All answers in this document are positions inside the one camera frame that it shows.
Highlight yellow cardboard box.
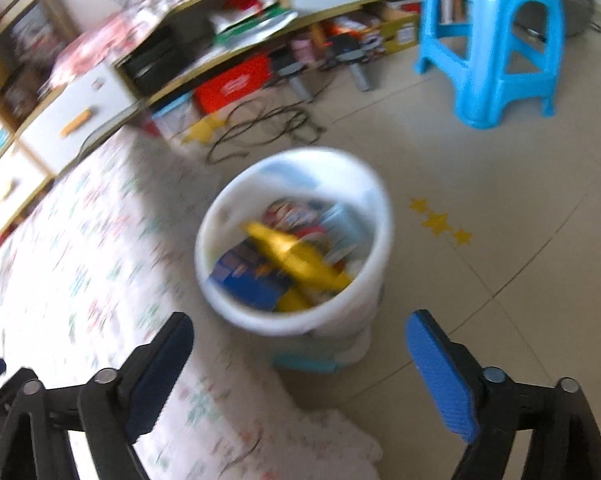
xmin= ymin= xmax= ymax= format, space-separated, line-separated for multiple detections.
xmin=368 ymin=0 xmax=424 ymax=56

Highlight framed picture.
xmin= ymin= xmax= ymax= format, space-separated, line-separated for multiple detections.
xmin=0 ymin=0 xmax=78 ymax=121

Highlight black cable tangle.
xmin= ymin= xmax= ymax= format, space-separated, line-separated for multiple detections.
xmin=205 ymin=100 xmax=326 ymax=165

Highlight grey handled device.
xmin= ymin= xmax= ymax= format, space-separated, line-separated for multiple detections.
xmin=331 ymin=35 xmax=374 ymax=92
xmin=270 ymin=50 xmax=314 ymax=106

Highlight teal plastic piece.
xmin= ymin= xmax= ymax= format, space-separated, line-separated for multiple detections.
xmin=273 ymin=352 xmax=339 ymax=373

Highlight white plastic bin blue marks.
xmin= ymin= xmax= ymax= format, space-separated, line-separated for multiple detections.
xmin=194 ymin=146 xmax=396 ymax=373

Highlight yellow snack packet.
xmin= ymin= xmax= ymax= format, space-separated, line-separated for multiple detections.
xmin=244 ymin=220 xmax=354 ymax=293

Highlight blue snack box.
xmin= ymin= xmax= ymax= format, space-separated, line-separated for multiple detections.
xmin=209 ymin=240 xmax=294 ymax=311

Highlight red box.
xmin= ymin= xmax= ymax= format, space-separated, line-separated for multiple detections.
xmin=193 ymin=55 xmax=274 ymax=116

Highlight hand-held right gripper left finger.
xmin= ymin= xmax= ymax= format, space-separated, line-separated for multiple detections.
xmin=0 ymin=311 xmax=195 ymax=480

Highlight light blue carton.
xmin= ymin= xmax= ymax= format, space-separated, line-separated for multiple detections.
xmin=321 ymin=205 xmax=361 ymax=256

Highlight black box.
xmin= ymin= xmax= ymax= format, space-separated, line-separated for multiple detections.
xmin=123 ymin=35 xmax=186 ymax=96

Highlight pink cloth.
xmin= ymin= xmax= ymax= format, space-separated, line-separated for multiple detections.
xmin=50 ymin=10 xmax=171 ymax=88

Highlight wooden cabinet white drawers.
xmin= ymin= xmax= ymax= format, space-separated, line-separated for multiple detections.
xmin=0 ymin=0 xmax=431 ymax=236

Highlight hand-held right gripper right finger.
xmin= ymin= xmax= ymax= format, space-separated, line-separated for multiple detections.
xmin=405 ymin=309 xmax=601 ymax=480

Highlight floral tablecloth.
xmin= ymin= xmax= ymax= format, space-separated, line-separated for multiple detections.
xmin=0 ymin=135 xmax=384 ymax=480

